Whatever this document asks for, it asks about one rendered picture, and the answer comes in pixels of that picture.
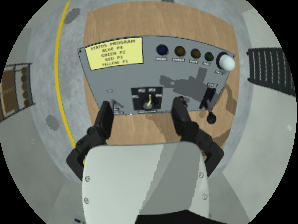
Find grey control console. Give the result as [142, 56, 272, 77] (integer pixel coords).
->
[77, 35, 236, 124]

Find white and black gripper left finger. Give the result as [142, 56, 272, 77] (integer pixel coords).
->
[66, 101, 114, 181]

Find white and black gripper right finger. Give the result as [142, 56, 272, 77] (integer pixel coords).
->
[171, 97, 224, 177]

